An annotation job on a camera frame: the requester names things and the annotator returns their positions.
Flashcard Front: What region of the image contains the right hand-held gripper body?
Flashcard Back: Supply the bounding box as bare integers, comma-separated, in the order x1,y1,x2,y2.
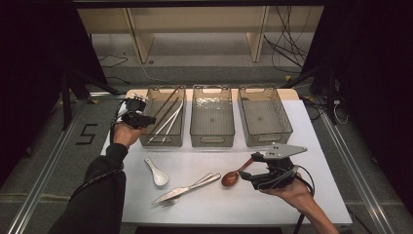
251,142,309,191

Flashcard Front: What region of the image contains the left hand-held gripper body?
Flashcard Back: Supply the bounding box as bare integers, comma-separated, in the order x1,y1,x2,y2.
117,95,146,129

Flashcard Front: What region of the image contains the brown wooden spoon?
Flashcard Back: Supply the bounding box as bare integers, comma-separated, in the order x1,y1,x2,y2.
221,156,256,188

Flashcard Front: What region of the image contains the brown wooden chopstick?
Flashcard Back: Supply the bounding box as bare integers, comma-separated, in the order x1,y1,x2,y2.
153,85,182,119
148,97,180,135

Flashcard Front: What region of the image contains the white chopstick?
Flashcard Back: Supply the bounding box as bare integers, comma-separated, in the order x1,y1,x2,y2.
161,109,184,144
148,101,185,143

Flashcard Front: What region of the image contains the smoky clear plastic bin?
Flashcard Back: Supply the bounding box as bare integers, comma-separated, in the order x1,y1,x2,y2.
135,85,187,148
237,85,294,148
189,84,236,148

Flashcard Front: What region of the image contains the white ceramic spoon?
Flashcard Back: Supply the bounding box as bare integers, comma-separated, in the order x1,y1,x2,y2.
144,157,170,187

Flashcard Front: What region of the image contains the steel table knife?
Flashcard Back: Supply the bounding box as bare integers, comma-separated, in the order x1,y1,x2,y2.
151,174,222,206

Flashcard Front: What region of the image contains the person's left hand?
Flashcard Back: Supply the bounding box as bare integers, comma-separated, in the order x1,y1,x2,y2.
111,122,147,148

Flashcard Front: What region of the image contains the person's right hand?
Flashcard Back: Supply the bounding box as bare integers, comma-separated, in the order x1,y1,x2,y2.
259,176,315,215

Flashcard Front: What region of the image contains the white table cover sheet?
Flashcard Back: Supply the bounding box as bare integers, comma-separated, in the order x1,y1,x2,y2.
100,99,354,226

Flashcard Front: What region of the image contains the black tripod stand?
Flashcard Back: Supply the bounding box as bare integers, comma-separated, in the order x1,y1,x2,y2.
282,62,339,126
59,67,122,131

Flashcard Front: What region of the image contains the beige wooden desk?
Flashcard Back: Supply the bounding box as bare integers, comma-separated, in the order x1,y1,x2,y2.
77,6,325,64

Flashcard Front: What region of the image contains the black metal crossbar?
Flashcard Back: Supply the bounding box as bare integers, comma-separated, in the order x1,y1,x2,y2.
74,0,327,9

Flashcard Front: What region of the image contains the dark curtain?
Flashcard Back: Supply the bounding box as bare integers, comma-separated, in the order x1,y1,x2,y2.
0,0,110,184
301,0,413,214

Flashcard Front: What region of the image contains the white floor cable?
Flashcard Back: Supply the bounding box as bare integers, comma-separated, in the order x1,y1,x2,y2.
139,61,170,84
333,99,351,126

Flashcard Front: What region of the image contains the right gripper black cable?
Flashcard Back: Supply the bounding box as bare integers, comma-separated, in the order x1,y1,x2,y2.
259,164,317,234

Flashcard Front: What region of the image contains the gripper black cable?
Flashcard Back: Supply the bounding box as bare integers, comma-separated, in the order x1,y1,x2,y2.
69,99,129,203
259,164,317,234

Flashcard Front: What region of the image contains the thin black floor cable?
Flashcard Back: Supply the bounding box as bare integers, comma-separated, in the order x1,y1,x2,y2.
99,53,131,85

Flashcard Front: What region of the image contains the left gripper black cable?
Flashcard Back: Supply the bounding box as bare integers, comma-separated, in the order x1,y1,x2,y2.
69,99,129,203

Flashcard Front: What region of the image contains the aluminium floor rail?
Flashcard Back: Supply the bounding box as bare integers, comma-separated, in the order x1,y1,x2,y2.
319,111,396,234
7,100,90,234

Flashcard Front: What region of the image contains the bundle of black cables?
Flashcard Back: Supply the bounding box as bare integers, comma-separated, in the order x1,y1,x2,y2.
263,6,310,74

